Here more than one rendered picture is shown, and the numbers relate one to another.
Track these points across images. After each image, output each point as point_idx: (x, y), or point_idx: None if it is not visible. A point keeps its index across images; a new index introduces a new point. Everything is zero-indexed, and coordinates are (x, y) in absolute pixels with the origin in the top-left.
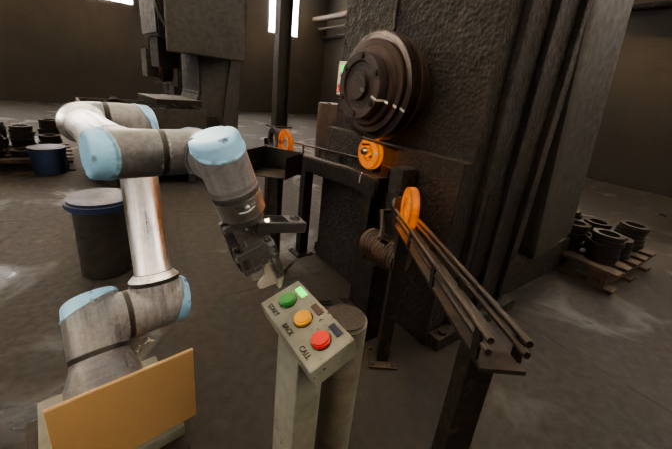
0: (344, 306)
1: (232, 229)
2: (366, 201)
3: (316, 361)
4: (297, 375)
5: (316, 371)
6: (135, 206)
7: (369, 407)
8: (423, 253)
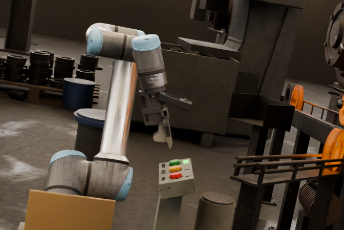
0: (223, 195)
1: (144, 92)
2: None
3: (166, 181)
4: (159, 202)
5: (163, 185)
6: (114, 100)
7: None
8: (289, 161)
